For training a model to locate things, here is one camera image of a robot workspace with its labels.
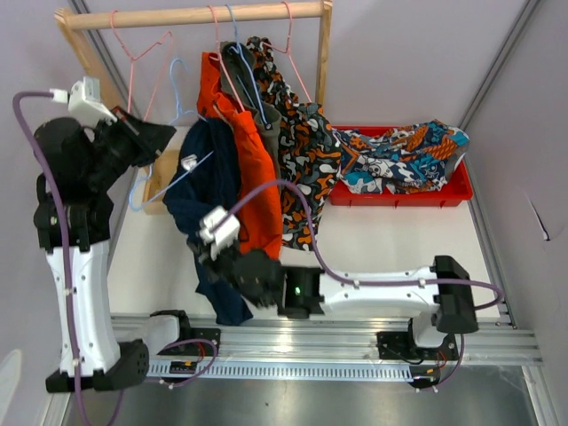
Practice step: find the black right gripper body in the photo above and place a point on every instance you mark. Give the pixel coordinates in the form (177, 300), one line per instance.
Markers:
(222, 266)

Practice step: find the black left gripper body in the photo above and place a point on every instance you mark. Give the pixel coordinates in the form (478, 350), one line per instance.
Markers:
(114, 148)

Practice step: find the navy blue shorts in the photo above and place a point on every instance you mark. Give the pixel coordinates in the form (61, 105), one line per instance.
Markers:
(214, 181)

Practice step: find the pink hanger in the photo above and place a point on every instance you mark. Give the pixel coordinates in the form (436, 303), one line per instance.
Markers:
(166, 40)
(287, 50)
(221, 61)

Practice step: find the colourful graphic print shorts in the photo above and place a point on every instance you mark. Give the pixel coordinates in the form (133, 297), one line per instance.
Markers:
(416, 158)

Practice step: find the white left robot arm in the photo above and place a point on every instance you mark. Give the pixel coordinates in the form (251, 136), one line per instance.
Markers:
(73, 226)

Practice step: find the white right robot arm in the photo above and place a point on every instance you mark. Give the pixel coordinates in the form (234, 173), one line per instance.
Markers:
(440, 292)

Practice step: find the olive grey shorts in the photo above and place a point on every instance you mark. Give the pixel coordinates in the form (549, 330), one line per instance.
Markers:
(239, 62)

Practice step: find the orange black camouflage shorts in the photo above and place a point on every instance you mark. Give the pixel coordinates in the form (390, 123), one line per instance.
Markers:
(308, 153)

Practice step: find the wooden clothes rack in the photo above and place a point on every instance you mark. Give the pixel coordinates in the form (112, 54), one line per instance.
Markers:
(91, 38)

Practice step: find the red plastic tray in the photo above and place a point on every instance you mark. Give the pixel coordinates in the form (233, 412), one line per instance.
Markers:
(458, 189)

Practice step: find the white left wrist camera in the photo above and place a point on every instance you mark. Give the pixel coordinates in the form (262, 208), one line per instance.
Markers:
(84, 102)

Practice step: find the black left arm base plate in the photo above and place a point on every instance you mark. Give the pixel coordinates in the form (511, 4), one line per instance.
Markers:
(203, 338)

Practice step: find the aluminium mounting rail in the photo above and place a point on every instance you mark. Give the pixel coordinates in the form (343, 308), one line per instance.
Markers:
(346, 341)

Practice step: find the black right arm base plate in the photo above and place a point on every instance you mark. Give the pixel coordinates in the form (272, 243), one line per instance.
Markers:
(398, 345)

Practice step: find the white slotted cable duct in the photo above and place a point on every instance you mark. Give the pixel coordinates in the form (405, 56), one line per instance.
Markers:
(228, 369)

